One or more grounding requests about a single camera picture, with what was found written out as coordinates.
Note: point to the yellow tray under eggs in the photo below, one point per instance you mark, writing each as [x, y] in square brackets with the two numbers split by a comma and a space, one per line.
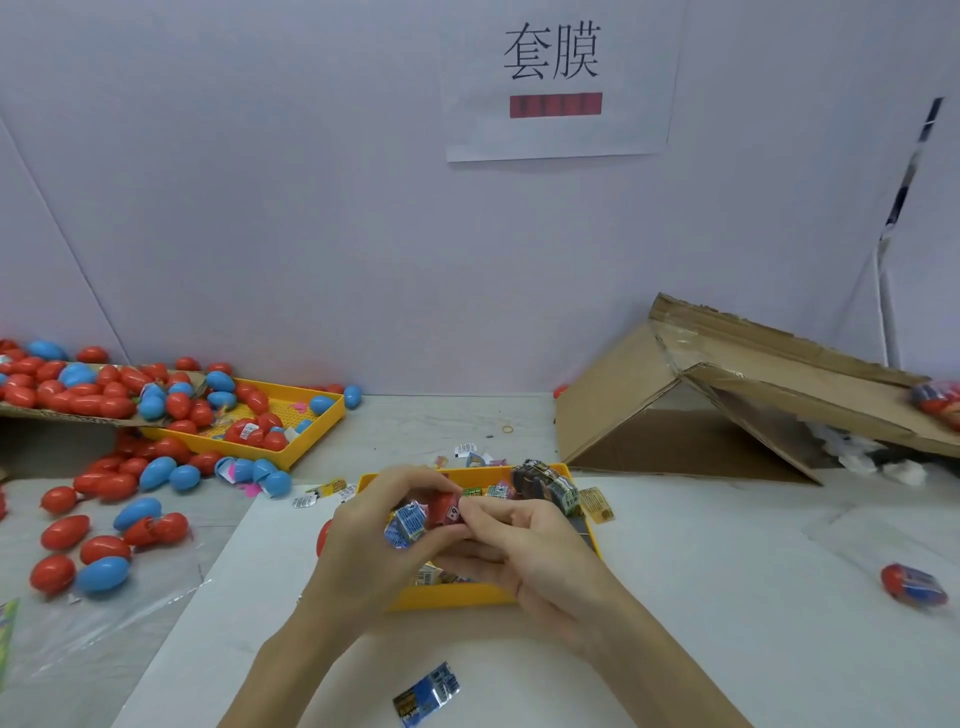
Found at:
[318, 413]

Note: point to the yellow plastic tray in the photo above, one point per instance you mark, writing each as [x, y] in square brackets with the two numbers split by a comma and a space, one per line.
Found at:
[450, 597]

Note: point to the clear plastic sheet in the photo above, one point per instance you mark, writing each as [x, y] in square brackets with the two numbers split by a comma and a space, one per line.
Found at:
[863, 540]

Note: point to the brown cardboard sheet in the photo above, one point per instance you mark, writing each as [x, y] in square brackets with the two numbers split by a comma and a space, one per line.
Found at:
[75, 416]

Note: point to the white paper sign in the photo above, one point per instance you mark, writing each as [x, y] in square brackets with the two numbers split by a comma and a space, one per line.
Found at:
[563, 128]

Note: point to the person's left hand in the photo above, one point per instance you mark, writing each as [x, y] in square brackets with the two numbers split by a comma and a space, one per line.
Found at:
[360, 563]

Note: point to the white crumpled plastic scraps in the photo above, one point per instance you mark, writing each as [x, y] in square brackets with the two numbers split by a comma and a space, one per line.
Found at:
[863, 450]

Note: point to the person's right forearm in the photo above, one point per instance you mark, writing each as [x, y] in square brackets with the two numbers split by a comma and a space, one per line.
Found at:
[660, 668]

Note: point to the yellow label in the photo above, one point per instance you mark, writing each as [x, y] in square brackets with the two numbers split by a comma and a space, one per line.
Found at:
[597, 504]

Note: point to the person's right hand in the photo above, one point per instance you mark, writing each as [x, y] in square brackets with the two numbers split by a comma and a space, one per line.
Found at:
[540, 563]

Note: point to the clear bag with coloured label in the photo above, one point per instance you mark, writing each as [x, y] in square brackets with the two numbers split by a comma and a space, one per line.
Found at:
[90, 623]

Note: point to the torn flattened cardboard box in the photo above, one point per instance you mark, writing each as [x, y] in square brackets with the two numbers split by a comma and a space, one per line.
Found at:
[623, 383]

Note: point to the blue packet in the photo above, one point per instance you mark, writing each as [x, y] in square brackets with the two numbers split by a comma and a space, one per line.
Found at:
[426, 693]

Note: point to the single red plastic egg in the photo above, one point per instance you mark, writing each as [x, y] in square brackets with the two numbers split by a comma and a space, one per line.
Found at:
[446, 507]

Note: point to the pile of plastic eggs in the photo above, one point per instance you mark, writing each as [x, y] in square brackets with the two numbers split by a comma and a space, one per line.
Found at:
[135, 398]

